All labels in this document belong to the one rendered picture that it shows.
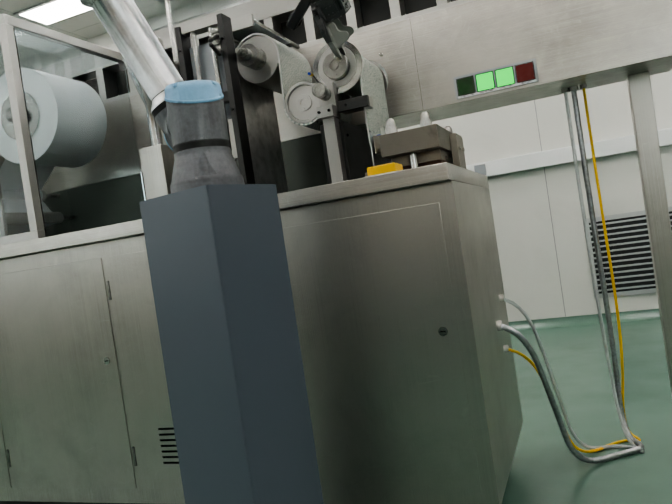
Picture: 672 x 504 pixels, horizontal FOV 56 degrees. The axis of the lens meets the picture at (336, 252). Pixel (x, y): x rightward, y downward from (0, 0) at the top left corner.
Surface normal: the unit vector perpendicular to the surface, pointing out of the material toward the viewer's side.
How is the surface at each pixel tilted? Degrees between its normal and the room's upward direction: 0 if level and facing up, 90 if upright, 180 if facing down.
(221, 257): 90
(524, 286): 90
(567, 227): 90
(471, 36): 90
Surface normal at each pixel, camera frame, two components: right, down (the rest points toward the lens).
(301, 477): 0.81, -0.11
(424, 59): -0.36, 0.07
